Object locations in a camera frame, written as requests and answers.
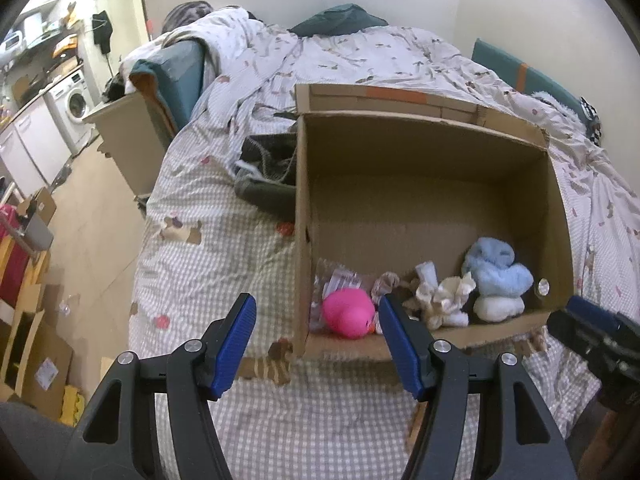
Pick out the cream ruffled scrunchie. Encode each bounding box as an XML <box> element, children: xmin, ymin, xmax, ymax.
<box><xmin>404</xmin><ymin>272</ymin><xmax>476</xmax><ymax>332</ymax></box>

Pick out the dark grey clothing pile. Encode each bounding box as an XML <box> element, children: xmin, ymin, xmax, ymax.
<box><xmin>234</xmin><ymin>131</ymin><xmax>299</xmax><ymax>222</ymax></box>

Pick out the grey fuzzy blanket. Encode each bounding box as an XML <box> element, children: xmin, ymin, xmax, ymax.
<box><xmin>161</xmin><ymin>0</ymin><xmax>214</xmax><ymax>34</ymax></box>

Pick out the beige bedside table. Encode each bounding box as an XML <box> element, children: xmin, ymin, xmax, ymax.
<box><xmin>81</xmin><ymin>91</ymin><xmax>177</xmax><ymax>203</ymax></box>

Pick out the red bag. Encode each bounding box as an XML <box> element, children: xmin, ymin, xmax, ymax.
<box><xmin>0</xmin><ymin>204</ymin><xmax>32</xmax><ymax>308</ymax></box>

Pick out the white sock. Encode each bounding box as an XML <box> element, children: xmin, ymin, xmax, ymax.
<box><xmin>414</xmin><ymin>260</ymin><xmax>440</xmax><ymax>287</ymax></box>

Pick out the dark green pillow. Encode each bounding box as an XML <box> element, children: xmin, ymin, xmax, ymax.
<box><xmin>289</xmin><ymin>3</ymin><xmax>389</xmax><ymax>39</ymax></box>

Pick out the white kitchen cabinet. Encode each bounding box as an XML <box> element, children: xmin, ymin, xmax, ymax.
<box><xmin>0</xmin><ymin>94</ymin><xmax>72</xmax><ymax>193</ymax></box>

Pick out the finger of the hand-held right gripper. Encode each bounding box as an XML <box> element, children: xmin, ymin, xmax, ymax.
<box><xmin>546</xmin><ymin>311</ymin><xmax>608</xmax><ymax>361</ymax></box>
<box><xmin>566</xmin><ymin>295</ymin><xmax>640</xmax><ymax>341</ymax></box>

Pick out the teal cushion with orange edge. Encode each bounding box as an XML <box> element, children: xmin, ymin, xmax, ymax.
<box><xmin>129</xmin><ymin>39</ymin><xmax>207</xmax><ymax>137</ymax></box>

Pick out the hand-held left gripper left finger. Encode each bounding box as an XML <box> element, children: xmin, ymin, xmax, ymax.
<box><xmin>65</xmin><ymin>292</ymin><xmax>258</xmax><ymax>480</ymax></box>

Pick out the black hanging garment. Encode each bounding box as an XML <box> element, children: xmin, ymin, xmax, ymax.
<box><xmin>92</xmin><ymin>9</ymin><xmax>114</xmax><ymax>57</ymax></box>

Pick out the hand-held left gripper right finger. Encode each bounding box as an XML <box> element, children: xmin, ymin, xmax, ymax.
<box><xmin>378</xmin><ymin>292</ymin><xmax>581</xmax><ymax>480</ymax></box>

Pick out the white washing machine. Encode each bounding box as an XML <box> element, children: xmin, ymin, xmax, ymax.
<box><xmin>49</xmin><ymin>70</ymin><xmax>97</xmax><ymax>145</ymax></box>

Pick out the floral lace scrunchie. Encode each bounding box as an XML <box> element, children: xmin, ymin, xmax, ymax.
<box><xmin>371</xmin><ymin>271</ymin><xmax>402</xmax><ymax>297</ymax></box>

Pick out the cardboard box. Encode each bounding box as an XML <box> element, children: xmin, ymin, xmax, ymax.
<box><xmin>0</xmin><ymin>282</ymin><xmax>75</xmax><ymax>423</ymax></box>
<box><xmin>292</xmin><ymin>83</ymin><xmax>575</xmax><ymax>362</ymax></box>

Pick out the cardboard box on floor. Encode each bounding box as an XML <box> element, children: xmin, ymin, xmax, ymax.
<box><xmin>0</xmin><ymin>282</ymin><xmax>75</xmax><ymax>423</ymax></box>

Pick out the teal pillow with orange stripe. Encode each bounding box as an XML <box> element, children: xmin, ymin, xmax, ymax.
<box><xmin>472</xmin><ymin>37</ymin><xmax>587</xmax><ymax>117</ymax></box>

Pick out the person's grey clothing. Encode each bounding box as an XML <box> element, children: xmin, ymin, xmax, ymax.
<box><xmin>0</xmin><ymin>402</ymin><xmax>76</xmax><ymax>480</ymax></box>

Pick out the grey box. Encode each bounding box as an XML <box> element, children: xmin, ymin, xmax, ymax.
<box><xmin>21</xmin><ymin>209</ymin><xmax>54</xmax><ymax>252</ymax></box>

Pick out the black and white checkered cloth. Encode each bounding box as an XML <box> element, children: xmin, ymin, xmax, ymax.
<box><xmin>579</xmin><ymin>96</ymin><xmax>604</xmax><ymax>147</ymax></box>

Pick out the cluttered wall shelf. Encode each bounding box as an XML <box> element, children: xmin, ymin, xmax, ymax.
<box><xmin>0</xmin><ymin>0</ymin><xmax>85</xmax><ymax>76</ymax></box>

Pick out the white floral duvet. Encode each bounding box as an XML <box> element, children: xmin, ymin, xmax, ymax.
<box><xmin>121</xmin><ymin>6</ymin><xmax>640</xmax><ymax>311</ymax></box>

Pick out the checked dog print bedsheet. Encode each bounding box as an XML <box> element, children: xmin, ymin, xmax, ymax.
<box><xmin>127</xmin><ymin>122</ymin><xmax>603</xmax><ymax>480</ymax></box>

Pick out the clear packet with white label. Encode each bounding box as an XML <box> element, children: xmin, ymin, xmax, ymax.
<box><xmin>310</xmin><ymin>258</ymin><xmax>373</xmax><ymax>332</ymax></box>

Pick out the pink rubber toy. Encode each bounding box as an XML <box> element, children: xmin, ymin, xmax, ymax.
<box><xmin>321</xmin><ymin>288</ymin><xmax>377</xmax><ymax>342</ymax></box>

